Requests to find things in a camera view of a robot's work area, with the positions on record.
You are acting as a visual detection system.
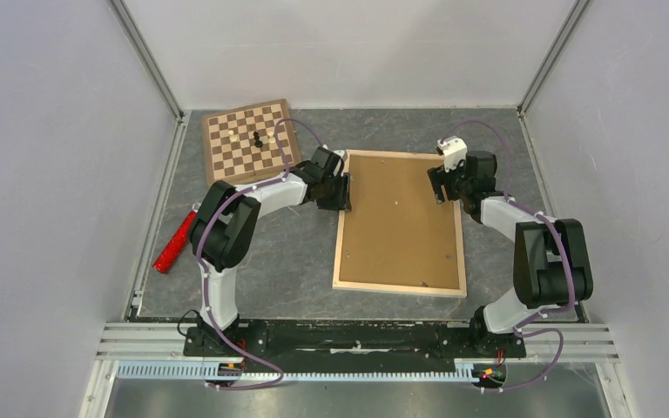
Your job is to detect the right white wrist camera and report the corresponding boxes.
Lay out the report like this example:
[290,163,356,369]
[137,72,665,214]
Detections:
[437,136,468,172]

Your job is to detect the wooden picture frame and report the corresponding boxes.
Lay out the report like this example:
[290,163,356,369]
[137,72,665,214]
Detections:
[332,148,469,300]

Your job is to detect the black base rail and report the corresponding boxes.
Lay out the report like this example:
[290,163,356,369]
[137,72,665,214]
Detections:
[179,319,526,363]

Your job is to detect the black chess piece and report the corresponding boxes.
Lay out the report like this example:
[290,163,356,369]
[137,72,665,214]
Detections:
[253,131,264,148]

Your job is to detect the brown cardboard backing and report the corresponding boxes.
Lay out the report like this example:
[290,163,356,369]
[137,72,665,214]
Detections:
[339,154,462,291]

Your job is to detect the red toy microphone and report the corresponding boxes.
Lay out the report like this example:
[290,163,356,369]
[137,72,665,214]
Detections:
[152,210,197,274]

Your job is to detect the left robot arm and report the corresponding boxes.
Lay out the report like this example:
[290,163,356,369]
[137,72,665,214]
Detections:
[187,146,352,355]

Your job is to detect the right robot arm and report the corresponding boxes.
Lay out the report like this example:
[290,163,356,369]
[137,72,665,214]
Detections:
[428,151,593,355]

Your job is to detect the wooden chessboard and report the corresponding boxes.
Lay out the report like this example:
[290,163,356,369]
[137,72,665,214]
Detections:
[201,98,302,185]

